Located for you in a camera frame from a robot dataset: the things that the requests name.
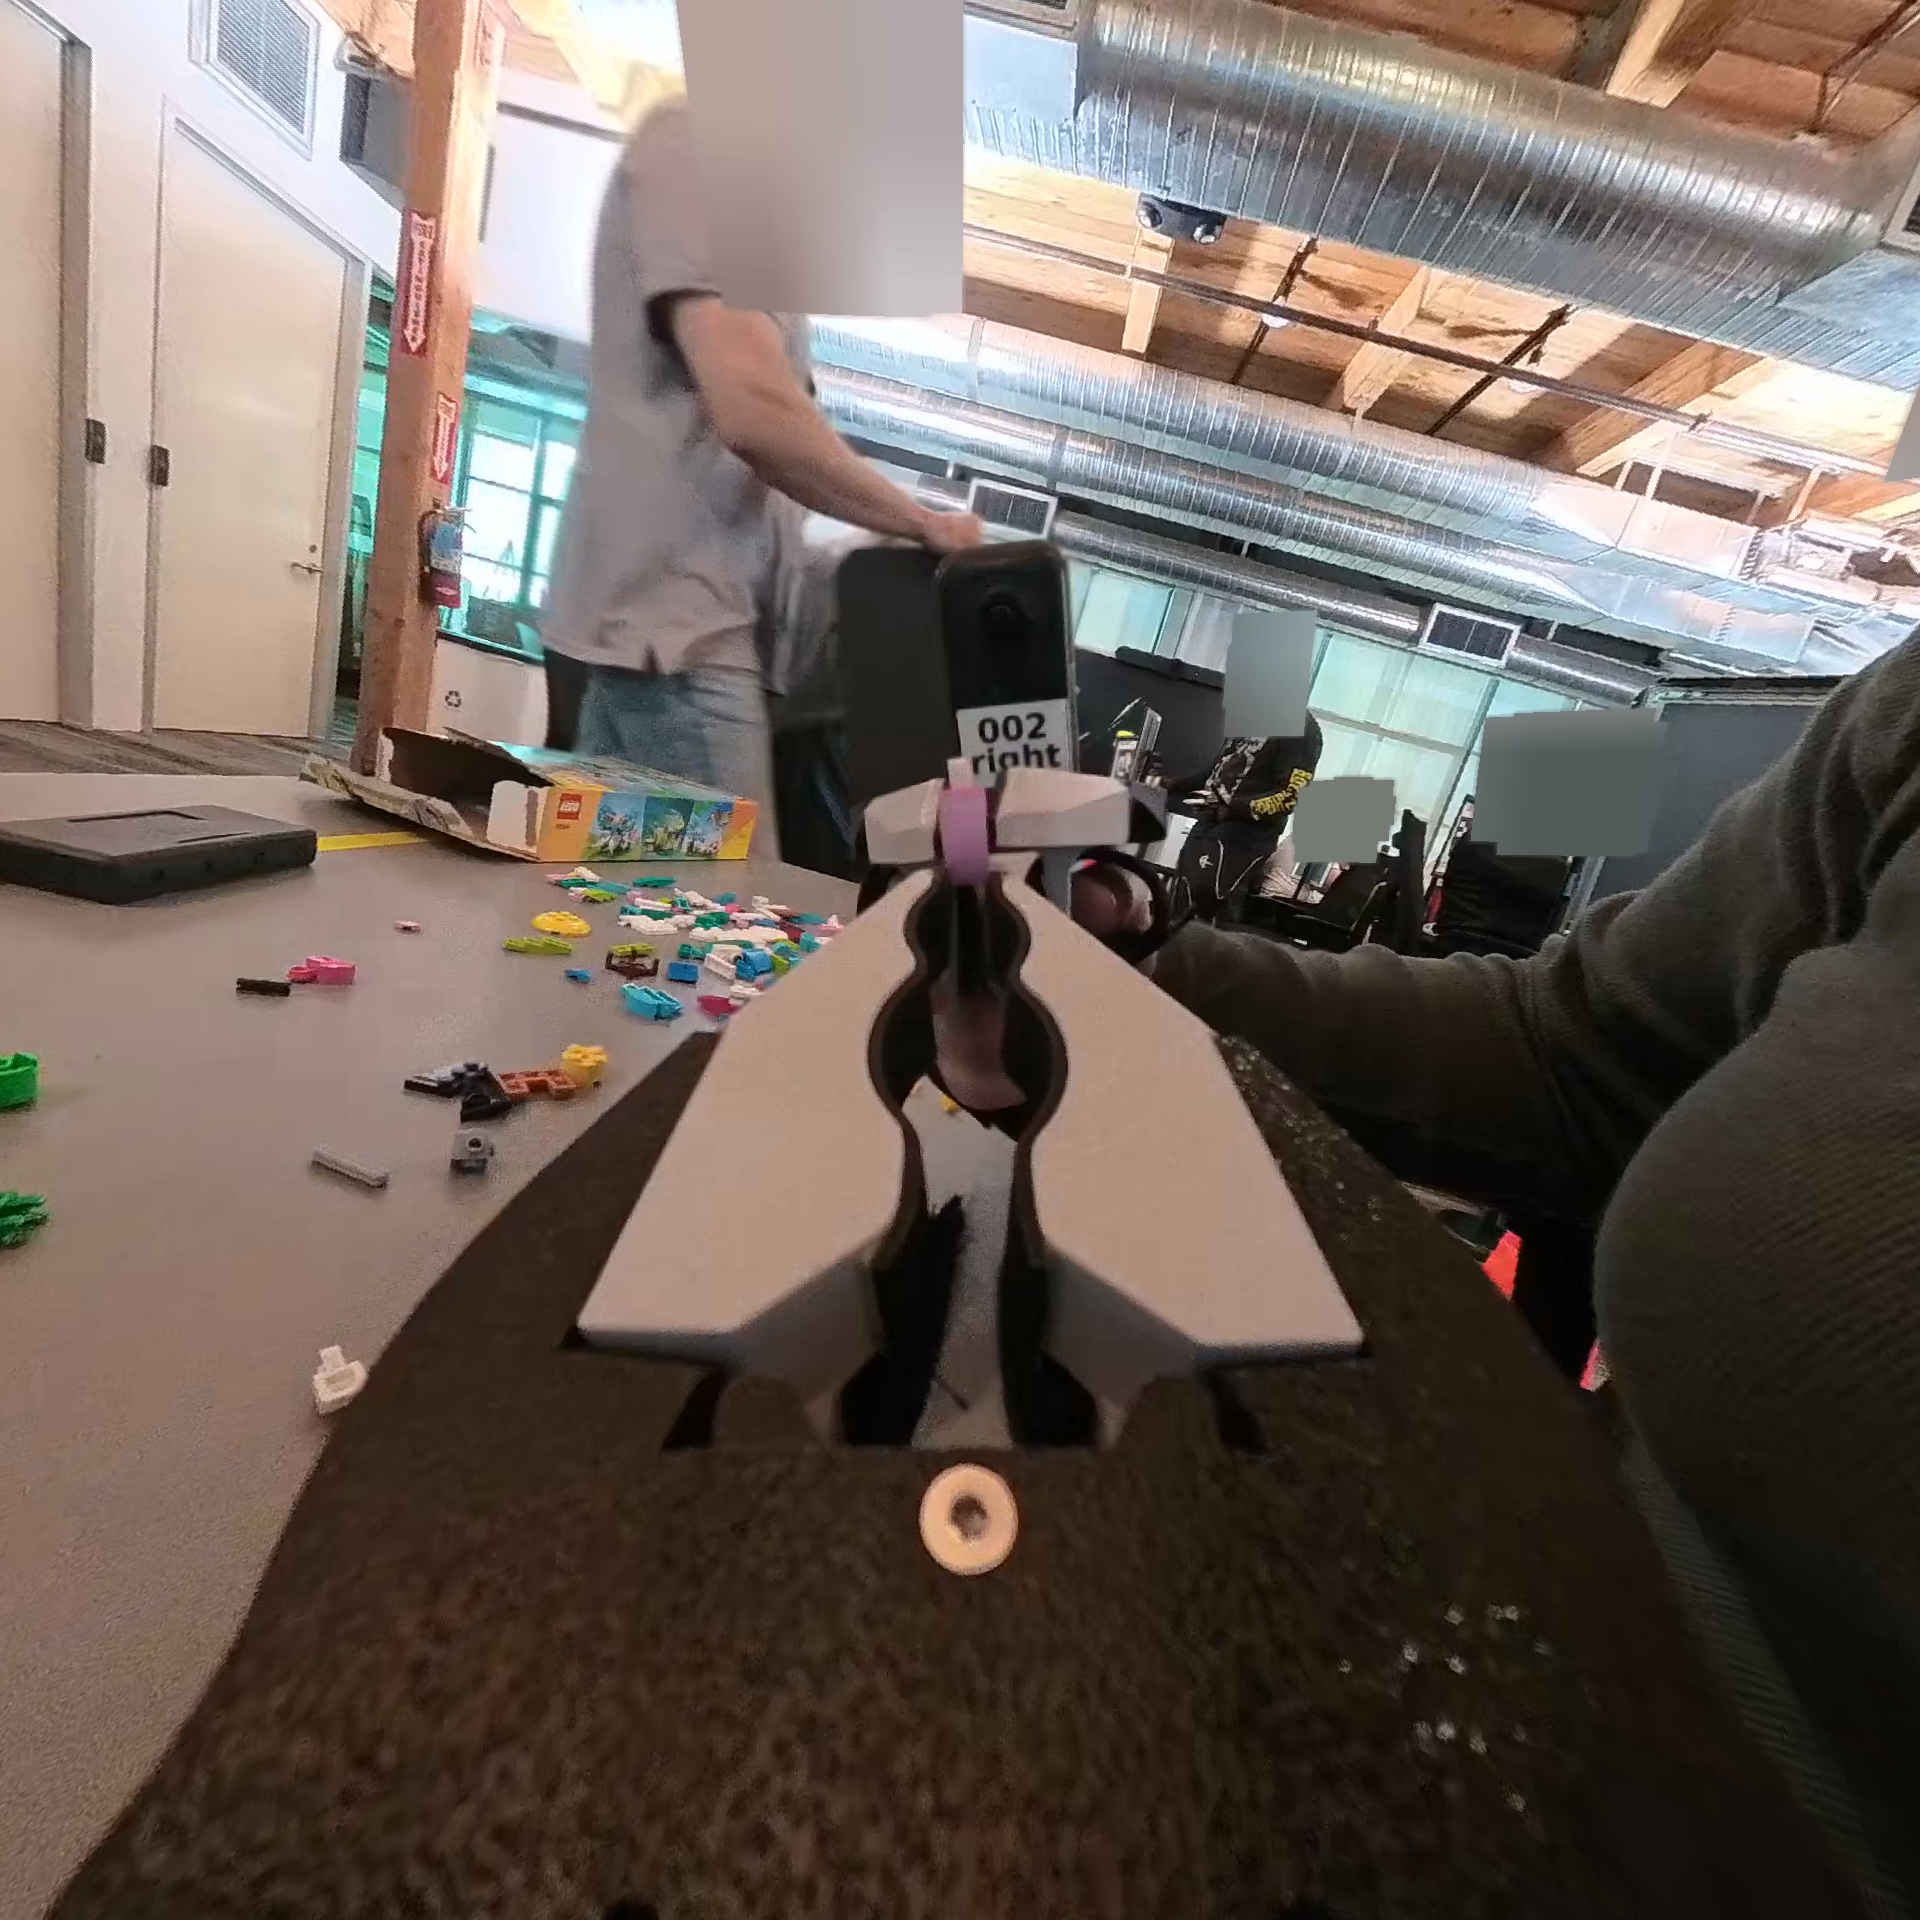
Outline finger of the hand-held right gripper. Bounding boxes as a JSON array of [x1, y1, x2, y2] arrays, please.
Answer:
[[990, 772, 1172, 859], [866, 779, 962, 876]]

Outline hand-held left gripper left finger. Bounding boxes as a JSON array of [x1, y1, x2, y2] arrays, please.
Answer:
[[574, 871, 959, 1445]]

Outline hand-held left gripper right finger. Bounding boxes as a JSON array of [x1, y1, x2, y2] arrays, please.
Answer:
[[983, 872, 1366, 1445]]

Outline pink brick with white clip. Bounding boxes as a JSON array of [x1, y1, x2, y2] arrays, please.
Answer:
[[936, 757, 1002, 888]]

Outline pile of colourful toy bricks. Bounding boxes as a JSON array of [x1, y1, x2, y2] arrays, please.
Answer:
[[568, 872, 856, 1024]]

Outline person's right forearm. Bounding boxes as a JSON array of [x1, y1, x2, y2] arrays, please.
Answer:
[[1154, 615, 1920, 1203]]

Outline grey desk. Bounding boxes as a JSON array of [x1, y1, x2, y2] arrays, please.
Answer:
[[0, 772, 933, 1920]]

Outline black office chair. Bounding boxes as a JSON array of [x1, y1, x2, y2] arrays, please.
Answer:
[[773, 543, 950, 879], [1276, 810, 1442, 950]]

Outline black monitor on stand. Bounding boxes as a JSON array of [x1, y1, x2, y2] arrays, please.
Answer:
[[1071, 644, 1238, 789]]

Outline yellow cardboard toy box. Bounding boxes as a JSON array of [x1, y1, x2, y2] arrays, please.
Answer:
[[299, 726, 762, 866]]

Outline large frosted window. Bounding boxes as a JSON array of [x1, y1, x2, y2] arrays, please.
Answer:
[[1071, 568, 1666, 782]]

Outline white recycling cabinet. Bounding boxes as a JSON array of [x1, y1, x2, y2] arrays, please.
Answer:
[[431, 638, 549, 752]]

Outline teal framed window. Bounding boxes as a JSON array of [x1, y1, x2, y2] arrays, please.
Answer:
[[358, 286, 595, 653]]

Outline person's torso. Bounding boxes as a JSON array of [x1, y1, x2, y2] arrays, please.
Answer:
[[1591, 960, 1920, 1920]]

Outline wooden pillar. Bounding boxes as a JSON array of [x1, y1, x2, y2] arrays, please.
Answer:
[[347, 0, 506, 744]]

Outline black flat case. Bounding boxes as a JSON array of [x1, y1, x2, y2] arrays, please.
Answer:
[[0, 804, 320, 906]]

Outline group of green toy bricks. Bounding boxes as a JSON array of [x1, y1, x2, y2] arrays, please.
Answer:
[[0, 1050, 48, 1255]]

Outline white door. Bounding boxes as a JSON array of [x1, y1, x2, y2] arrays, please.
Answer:
[[0, 0, 92, 730], [151, 111, 367, 736]]

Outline silver ceiling duct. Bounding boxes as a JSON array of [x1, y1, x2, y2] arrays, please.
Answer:
[[810, 0, 1920, 706]]

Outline black wall speaker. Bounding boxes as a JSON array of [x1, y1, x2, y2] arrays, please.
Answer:
[[338, 66, 414, 207]]

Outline wall air vent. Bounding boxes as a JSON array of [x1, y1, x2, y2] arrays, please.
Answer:
[[202, 0, 324, 152]]

